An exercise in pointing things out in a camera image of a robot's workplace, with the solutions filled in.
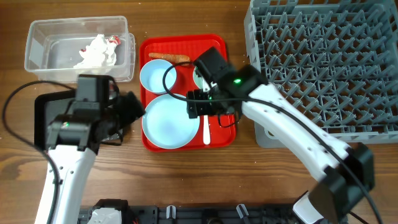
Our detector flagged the mint green rice bowl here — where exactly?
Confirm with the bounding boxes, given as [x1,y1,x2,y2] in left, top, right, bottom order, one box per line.
[193,67,210,91]

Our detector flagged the small light blue bowl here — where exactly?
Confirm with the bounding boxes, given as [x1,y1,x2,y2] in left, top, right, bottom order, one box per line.
[140,59,172,95]

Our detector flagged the white napkin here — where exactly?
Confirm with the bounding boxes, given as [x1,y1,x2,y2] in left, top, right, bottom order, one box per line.
[73,49,117,68]

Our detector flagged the red snack wrapper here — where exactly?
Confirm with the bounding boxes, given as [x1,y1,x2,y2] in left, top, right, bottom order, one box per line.
[80,34,121,53]

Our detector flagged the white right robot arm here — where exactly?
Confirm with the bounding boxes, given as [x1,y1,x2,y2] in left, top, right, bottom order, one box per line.
[187,47,376,223]

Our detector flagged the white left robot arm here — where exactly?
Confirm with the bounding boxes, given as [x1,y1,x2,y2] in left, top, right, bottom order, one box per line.
[35,75,145,223]

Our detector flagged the black waste tray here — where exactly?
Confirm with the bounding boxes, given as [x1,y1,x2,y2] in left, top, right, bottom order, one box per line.
[34,90,125,152]

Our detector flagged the grey dishwasher rack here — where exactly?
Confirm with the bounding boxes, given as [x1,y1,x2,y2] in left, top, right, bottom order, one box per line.
[244,0,397,144]

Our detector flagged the large light blue plate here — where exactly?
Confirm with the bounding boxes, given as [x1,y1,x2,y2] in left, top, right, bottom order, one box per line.
[142,94,200,149]

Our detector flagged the white plastic spoon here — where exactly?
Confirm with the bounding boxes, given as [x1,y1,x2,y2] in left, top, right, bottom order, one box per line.
[203,115,211,145]

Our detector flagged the red plastic tray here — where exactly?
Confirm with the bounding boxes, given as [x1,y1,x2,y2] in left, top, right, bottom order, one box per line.
[139,34,236,151]

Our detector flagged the orange carrot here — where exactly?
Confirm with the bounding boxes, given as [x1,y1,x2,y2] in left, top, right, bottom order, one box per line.
[149,52,191,66]

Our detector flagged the clear plastic bin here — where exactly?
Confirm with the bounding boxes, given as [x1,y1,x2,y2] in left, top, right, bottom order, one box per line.
[24,16,136,83]

